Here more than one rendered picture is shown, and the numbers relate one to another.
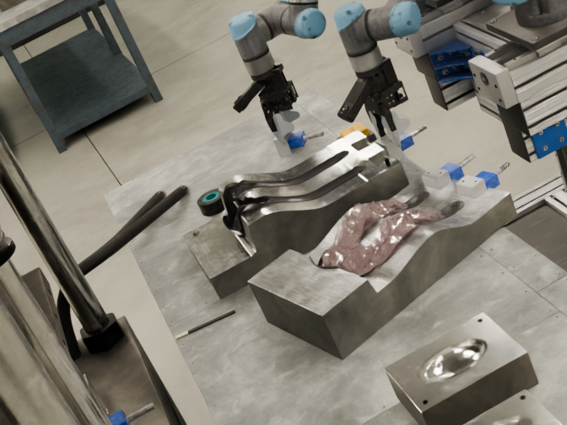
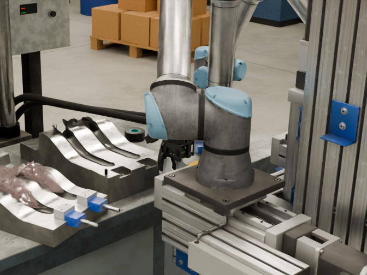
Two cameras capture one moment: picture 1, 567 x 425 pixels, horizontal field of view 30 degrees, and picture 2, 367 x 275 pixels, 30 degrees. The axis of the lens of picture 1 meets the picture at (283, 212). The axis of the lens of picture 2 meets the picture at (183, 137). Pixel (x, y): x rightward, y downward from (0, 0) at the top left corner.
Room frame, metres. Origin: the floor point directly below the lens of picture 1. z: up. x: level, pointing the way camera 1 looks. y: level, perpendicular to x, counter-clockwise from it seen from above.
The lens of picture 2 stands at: (1.14, -1.95, 1.75)
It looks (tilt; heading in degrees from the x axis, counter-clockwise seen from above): 20 degrees down; 53
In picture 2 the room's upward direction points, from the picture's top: 2 degrees clockwise
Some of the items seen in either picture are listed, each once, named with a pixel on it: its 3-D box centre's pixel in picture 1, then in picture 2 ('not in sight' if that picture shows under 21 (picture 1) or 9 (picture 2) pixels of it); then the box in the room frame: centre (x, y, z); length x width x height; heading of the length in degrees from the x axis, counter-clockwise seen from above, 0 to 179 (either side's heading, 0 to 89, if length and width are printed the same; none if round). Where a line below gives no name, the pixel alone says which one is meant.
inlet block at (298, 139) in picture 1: (300, 138); (202, 149); (2.61, -0.12, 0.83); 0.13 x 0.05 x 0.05; 64
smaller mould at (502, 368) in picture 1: (459, 375); not in sight; (1.41, -0.15, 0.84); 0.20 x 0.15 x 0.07; 98
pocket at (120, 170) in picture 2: (382, 164); (120, 175); (2.18, -0.25, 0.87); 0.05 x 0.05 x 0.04; 8
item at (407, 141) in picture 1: (405, 139); not in sight; (2.34, -0.35, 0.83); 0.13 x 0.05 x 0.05; 106
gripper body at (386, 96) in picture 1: (379, 86); (176, 139); (2.34, -0.33, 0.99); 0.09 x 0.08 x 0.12; 106
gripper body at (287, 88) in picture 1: (273, 88); not in sight; (2.62, -0.11, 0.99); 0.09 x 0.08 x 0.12; 64
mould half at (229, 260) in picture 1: (288, 202); (92, 151); (2.21, -0.02, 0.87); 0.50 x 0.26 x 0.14; 98
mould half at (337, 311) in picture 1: (383, 247); (14, 191); (1.87, -0.16, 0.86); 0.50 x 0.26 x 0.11; 115
